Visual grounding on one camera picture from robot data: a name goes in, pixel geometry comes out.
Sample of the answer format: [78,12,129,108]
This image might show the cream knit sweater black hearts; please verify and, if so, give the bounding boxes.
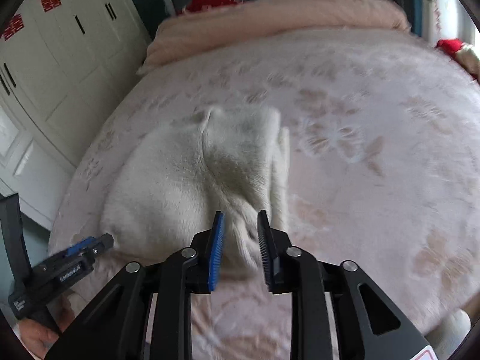
[100,105,290,277]

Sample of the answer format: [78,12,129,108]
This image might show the operator left hand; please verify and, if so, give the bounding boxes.
[18,297,75,359]

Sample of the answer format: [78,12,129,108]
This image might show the operator leg grey pants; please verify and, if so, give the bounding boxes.
[425,309,471,360]

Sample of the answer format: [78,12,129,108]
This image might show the pink floral bed blanket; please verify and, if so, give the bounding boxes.
[49,29,479,359]

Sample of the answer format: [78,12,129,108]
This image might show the white wardrobe with red stickers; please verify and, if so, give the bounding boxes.
[1,0,148,228]

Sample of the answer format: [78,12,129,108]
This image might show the red pillow at headboard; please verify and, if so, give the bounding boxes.
[177,0,244,15]

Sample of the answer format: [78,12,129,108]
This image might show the cream fluffy blanket by window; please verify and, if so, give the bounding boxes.
[454,43,480,81]

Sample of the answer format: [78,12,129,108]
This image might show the red cloth by window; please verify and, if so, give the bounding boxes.
[435,38,464,59]

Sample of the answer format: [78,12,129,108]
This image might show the pink folded duvet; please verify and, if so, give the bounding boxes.
[137,0,411,76]

